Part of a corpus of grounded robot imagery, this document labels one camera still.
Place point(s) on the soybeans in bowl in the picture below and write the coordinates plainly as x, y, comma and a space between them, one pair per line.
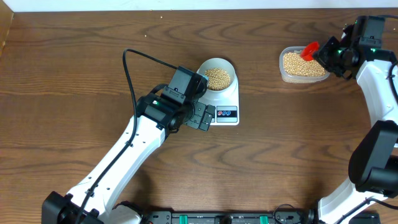
219, 79

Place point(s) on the grey bowl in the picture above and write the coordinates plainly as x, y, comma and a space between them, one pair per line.
218, 63

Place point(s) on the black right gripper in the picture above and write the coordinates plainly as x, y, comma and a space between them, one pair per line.
321, 55

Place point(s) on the white digital kitchen scale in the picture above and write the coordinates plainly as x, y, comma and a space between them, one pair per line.
226, 102

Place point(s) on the red measuring scoop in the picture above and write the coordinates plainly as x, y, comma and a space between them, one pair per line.
309, 50

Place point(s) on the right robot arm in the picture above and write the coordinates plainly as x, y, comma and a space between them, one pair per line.
372, 170

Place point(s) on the clear plastic soybean container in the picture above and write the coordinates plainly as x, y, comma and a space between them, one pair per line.
294, 69

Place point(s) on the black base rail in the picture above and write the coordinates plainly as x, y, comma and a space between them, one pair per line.
282, 214

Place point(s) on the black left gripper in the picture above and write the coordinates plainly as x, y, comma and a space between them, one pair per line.
199, 110

